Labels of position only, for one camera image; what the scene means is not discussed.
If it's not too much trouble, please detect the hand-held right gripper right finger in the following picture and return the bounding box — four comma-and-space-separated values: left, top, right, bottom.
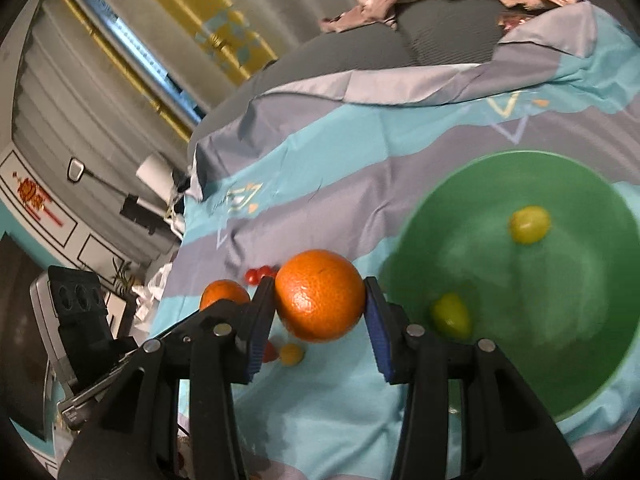
364, 276, 586, 480

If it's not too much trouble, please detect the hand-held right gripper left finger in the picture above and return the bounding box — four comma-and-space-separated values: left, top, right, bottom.
57, 276, 277, 480

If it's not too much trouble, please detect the yellow cherry tomato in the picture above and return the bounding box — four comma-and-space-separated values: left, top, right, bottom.
278, 343, 305, 366

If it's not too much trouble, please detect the orange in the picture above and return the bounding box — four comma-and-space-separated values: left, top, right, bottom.
274, 249, 367, 344
199, 280, 251, 312

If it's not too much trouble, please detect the green plastic bowl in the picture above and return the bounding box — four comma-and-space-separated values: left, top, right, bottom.
382, 150, 640, 423

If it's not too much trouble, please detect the dark screen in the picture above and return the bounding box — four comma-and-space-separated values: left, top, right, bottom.
0, 232, 56, 441

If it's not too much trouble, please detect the yellow-green jujube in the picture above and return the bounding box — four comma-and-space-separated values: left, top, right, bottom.
431, 293, 473, 340
508, 205, 552, 246

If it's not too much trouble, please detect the white plastic bag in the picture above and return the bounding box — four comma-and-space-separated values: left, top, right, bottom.
132, 265, 173, 333

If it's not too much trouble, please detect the teal and grey striped blanket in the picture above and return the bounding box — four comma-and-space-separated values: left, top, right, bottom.
150, 0, 640, 480

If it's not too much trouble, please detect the white lamp shade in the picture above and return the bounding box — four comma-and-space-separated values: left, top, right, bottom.
136, 154, 174, 202

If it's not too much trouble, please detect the grey curtain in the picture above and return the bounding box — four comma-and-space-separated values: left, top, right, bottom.
12, 0, 361, 161

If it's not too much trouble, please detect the grey sofa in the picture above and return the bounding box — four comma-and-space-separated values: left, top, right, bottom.
187, 0, 508, 143

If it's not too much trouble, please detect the yellow patterned curtain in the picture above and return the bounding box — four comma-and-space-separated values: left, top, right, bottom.
125, 0, 279, 86

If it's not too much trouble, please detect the red knot wall ornament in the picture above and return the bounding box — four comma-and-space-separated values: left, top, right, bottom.
12, 170, 66, 226

